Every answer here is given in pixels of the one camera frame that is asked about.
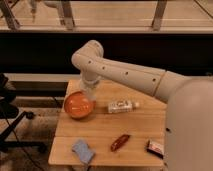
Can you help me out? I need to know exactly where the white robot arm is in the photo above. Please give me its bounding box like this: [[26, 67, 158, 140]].
[[71, 40, 213, 171]]

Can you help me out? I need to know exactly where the blue sponge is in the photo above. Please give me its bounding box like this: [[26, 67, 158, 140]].
[[72, 139, 95, 164]]

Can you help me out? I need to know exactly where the black floor cable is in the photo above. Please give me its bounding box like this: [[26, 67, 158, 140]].
[[0, 109, 46, 171]]

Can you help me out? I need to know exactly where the orange ceramic bowl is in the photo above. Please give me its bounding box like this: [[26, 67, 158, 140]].
[[64, 91, 95, 119]]

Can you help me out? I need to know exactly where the wooden table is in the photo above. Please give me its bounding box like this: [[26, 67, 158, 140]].
[[49, 80, 166, 167]]

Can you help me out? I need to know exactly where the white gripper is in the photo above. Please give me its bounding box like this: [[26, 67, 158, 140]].
[[79, 82, 96, 101]]

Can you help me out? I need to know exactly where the dark snack bag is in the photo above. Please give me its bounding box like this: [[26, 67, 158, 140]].
[[146, 140, 164, 158]]

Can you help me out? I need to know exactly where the black office chair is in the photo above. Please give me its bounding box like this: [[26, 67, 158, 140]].
[[0, 73, 47, 153]]

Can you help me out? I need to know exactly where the red snack packet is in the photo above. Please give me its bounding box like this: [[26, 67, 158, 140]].
[[110, 134, 130, 152]]

